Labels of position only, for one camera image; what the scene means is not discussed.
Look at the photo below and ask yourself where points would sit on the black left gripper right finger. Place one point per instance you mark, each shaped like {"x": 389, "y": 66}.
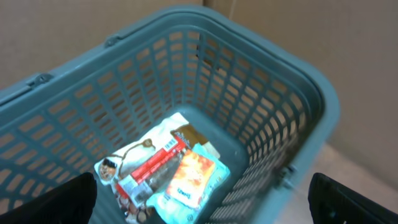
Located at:
{"x": 332, "y": 202}

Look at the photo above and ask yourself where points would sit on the orange tissue pack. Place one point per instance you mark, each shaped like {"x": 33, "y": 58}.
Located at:
{"x": 191, "y": 178}

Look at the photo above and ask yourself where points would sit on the white brown snack bag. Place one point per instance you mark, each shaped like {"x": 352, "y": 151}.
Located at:
{"x": 125, "y": 160}

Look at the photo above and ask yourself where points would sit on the red white snack bar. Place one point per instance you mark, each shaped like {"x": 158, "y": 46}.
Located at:
{"x": 157, "y": 171}

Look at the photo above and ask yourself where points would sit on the grey plastic shopping basket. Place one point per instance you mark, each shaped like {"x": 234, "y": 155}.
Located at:
{"x": 266, "y": 111}

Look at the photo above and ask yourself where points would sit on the teal wet wipes pack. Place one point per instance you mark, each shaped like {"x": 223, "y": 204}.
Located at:
{"x": 173, "y": 211}

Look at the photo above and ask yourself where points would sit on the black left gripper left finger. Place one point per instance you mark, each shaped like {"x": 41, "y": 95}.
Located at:
{"x": 71, "y": 202}

